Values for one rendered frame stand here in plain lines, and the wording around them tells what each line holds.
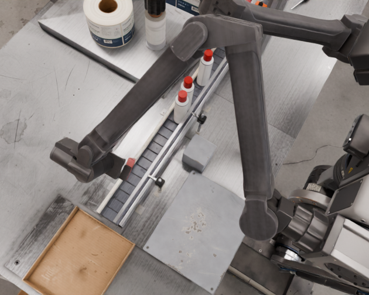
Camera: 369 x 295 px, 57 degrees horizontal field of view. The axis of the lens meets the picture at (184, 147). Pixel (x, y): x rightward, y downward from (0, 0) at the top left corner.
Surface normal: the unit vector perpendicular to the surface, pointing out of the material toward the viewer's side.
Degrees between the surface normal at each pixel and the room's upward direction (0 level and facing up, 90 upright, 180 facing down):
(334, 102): 0
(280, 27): 70
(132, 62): 0
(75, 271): 0
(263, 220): 50
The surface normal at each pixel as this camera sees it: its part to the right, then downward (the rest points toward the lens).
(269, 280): 0.07, -0.35
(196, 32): -0.36, 0.38
